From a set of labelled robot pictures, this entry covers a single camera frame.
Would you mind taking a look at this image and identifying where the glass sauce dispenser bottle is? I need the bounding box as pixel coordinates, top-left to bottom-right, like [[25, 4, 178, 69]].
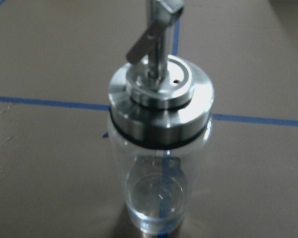
[[108, 0, 215, 237]]

